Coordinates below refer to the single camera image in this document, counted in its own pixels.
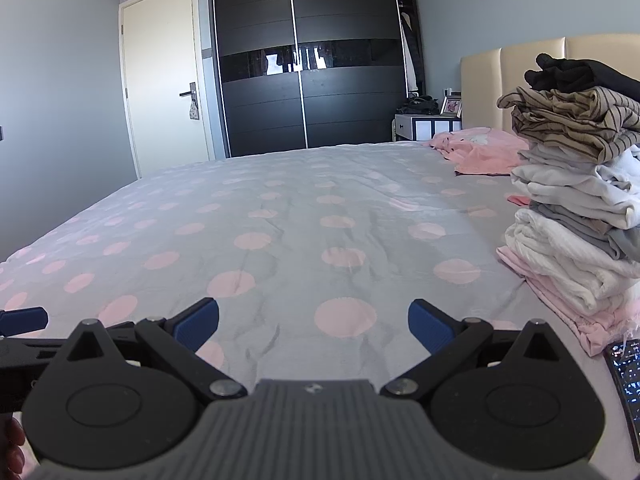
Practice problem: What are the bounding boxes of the person's left hand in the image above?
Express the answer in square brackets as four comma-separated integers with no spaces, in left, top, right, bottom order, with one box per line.
[0,416,27,477]

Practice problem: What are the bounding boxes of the cream door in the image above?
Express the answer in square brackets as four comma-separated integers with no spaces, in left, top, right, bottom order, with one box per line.
[119,0,216,179]

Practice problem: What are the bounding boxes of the hanging closet garments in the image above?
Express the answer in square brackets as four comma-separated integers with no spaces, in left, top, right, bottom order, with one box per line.
[400,7,426,97]

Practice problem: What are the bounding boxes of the black smartphone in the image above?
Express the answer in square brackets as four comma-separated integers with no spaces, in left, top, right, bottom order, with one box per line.
[602,338,640,464]

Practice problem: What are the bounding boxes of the beige padded headboard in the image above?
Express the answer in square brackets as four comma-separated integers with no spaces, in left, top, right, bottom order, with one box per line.
[460,34,640,137]

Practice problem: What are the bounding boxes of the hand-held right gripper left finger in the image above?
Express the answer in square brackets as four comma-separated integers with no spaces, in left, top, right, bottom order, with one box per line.
[50,297,248,401]

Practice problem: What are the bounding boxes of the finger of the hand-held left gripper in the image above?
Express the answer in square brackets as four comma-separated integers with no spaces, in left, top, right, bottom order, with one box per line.
[0,306,49,337]
[0,336,71,363]

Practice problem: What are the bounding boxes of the grey pink-dotted bed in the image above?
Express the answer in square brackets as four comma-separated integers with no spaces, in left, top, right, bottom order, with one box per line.
[0,140,640,441]

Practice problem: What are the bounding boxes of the black bag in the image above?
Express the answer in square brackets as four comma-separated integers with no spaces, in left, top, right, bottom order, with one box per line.
[397,94,441,116]

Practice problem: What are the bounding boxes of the black garment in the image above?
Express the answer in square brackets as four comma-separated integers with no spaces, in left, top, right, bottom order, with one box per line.
[524,52,640,107]

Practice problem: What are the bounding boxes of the white nightstand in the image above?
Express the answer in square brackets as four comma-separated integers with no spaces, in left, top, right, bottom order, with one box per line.
[393,112,464,142]

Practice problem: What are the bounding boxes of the stack of folded clothes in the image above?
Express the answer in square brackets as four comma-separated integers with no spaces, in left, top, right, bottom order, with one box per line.
[496,85,640,359]

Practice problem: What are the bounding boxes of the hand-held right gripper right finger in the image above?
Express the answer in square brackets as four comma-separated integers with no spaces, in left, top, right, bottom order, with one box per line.
[380,298,581,401]

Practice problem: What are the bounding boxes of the black sliding-door wardrobe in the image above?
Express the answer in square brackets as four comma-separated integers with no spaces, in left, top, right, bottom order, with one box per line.
[209,0,408,158]

